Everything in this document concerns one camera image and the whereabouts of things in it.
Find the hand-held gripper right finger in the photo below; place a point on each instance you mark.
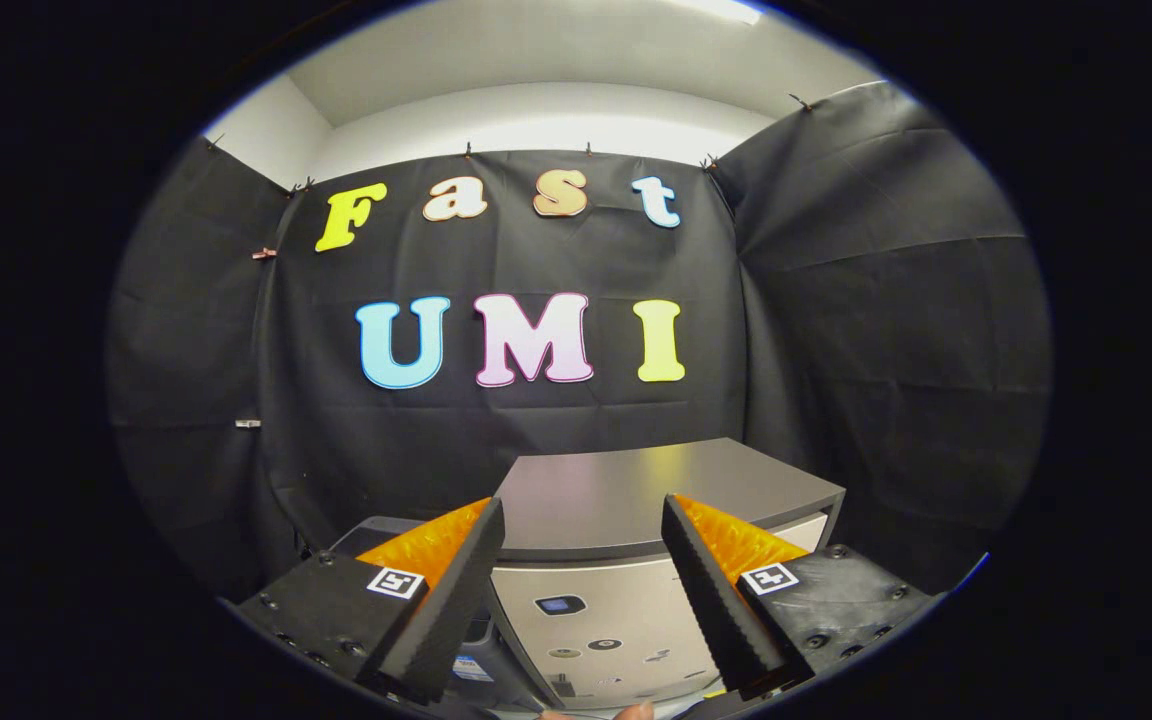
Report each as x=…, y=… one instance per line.
x=711, y=605

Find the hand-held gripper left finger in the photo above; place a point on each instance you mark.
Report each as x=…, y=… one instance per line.
x=451, y=610

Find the black backdrop cloth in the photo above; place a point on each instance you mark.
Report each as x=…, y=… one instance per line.
x=866, y=330

